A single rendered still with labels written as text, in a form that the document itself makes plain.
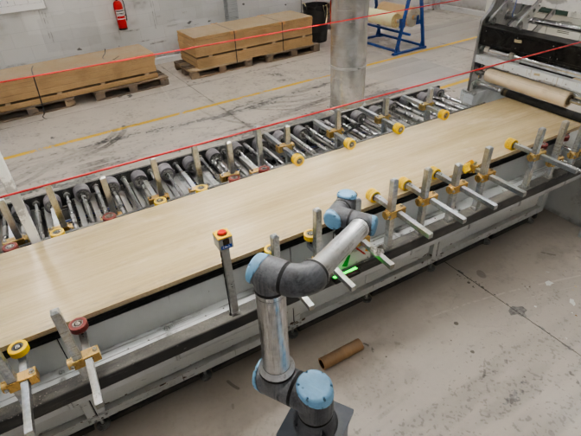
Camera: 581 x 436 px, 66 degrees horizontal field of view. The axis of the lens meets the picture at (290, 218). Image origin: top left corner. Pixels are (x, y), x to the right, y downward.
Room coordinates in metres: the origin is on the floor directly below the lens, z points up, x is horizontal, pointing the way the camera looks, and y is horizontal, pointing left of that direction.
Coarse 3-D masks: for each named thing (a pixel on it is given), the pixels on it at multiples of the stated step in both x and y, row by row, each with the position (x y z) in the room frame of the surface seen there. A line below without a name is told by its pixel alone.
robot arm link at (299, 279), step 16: (352, 224) 1.47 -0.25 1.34; (368, 224) 1.50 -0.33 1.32; (336, 240) 1.32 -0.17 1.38; (352, 240) 1.36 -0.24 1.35; (320, 256) 1.20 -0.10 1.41; (336, 256) 1.23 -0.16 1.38; (288, 272) 1.09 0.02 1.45; (304, 272) 1.09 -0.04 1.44; (320, 272) 1.10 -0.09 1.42; (288, 288) 1.05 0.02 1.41; (304, 288) 1.06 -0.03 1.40; (320, 288) 1.08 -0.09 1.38
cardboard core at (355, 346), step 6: (354, 342) 1.89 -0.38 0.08; (360, 342) 1.89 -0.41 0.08; (342, 348) 1.85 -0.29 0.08; (348, 348) 1.84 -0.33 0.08; (354, 348) 1.85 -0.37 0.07; (360, 348) 1.86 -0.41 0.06; (330, 354) 1.80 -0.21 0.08; (336, 354) 1.80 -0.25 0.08; (342, 354) 1.81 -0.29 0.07; (348, 354) 1.82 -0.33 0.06; (318, 360) 1.80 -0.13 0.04; (324, 360) 1.76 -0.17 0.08; (330, 360) 1.76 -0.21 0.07; (336, 360) 1.77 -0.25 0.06; (342, 360) 1.79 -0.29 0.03; (324, 366) 1.73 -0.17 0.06; (330, 366) 1.75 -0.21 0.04
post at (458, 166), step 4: (456, 164) 2.32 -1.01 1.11; (460, 164) 2.31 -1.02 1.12; (456, 168) 2.31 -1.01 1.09; (460, 168) 2.31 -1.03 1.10; (456, 172) 2.31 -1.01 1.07; (460, 172) 2.31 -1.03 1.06; (452, 176) 2.33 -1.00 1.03; (456, 176) 2.30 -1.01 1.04; (460, 176) 2.32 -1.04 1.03; (452, 180) 2.33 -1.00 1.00; (456, 180) 2.31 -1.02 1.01; (452, 184) 2.32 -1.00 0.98; (456, 184) 2.31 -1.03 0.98; (448, 196) 2.33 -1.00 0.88; (452, 196) 2.31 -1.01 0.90; (448, 200) 2.33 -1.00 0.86; (452, 200) 2.31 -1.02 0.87; (448, 204) 2.32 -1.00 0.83; (452, 204) 2.31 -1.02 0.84; (452, 208) 2.31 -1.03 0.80; (444, 216) 2.33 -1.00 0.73; (448, 216) 2.31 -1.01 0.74
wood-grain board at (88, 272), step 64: (448, 128) 3.29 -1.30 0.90; (512, 128) 3.23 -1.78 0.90; (256, 192) 2.47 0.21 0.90; (320, 192) 2.43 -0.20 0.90; (384, 192) 2.39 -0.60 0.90; (0, 256) 1.94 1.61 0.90; (64, 256) 1.91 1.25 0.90; (128, 256) 1.88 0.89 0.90; (192, 256) 1.85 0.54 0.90; (0, 320) 1.46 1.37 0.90
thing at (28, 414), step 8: (24, 360) 1.26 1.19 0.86; (24, 368) 1.22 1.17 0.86; (24, 384) 1.14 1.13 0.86; (24, 392) 1.10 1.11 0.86; (24, 400) 1.06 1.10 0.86; (24, 408) 1.03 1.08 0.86; (32, 408) 1.04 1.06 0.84; (24, 416) 0.99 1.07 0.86; (32, 416) 1.00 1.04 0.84; (24, 424) 0.96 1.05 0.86; (32, 424) 0.96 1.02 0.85; (24, 432) 0.93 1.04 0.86; (32, 432) 0.93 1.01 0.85
